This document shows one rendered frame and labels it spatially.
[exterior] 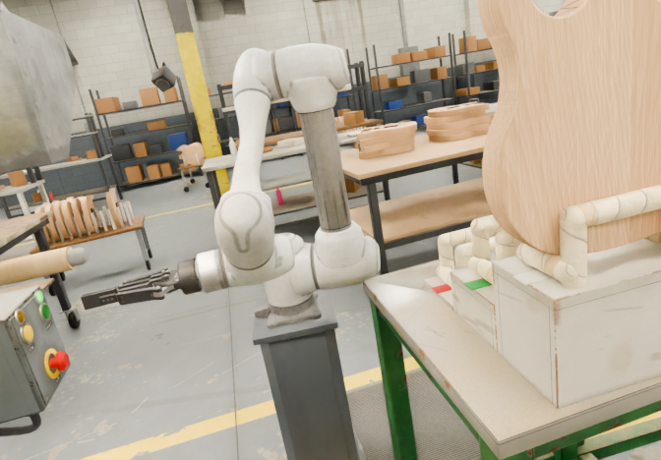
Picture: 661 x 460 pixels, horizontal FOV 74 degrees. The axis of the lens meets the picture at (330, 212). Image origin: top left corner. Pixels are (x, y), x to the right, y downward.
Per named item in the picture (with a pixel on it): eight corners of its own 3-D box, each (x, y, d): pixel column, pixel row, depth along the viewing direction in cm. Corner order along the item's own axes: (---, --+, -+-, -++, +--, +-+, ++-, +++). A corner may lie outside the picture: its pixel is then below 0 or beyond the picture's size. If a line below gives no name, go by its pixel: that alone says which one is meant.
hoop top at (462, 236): (442, 251, 99) (440, 238, 98) (435, 247, 102) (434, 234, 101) (520, 231, 102) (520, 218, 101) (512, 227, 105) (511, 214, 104)
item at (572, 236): (572, 290, 58) (571, 223, 56) (555, 281, 61) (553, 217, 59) (593, 284, 59) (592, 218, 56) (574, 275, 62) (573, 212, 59)
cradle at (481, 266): (499, 294, 75) (498, 277, 74) (464, 270, 86) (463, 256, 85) (516, 289, 76) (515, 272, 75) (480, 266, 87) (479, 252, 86)
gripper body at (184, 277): (202, 297, 93) (157, 309, 91) (204, 282, 101) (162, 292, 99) (194, 264, 91) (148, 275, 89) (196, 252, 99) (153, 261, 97)
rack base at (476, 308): (499, 354, 75) (496, 307, 72) (451, 312, 90) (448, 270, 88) (632, 313, 80) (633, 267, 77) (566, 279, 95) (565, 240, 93)
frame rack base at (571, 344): (560, 412, 61) (557, 301, 56) (496, 353, 75) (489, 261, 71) (717, 358, 66) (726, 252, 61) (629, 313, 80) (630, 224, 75)
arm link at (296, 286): (271, 288, 158) (259, 231, 152) (321, 281, 157) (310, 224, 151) (263, 311, 143) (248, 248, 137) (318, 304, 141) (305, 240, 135)
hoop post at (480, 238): (479, 276, 83) (476, 230, 81) (470, 270, 86) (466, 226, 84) (495, 272, 84) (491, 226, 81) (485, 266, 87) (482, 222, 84)
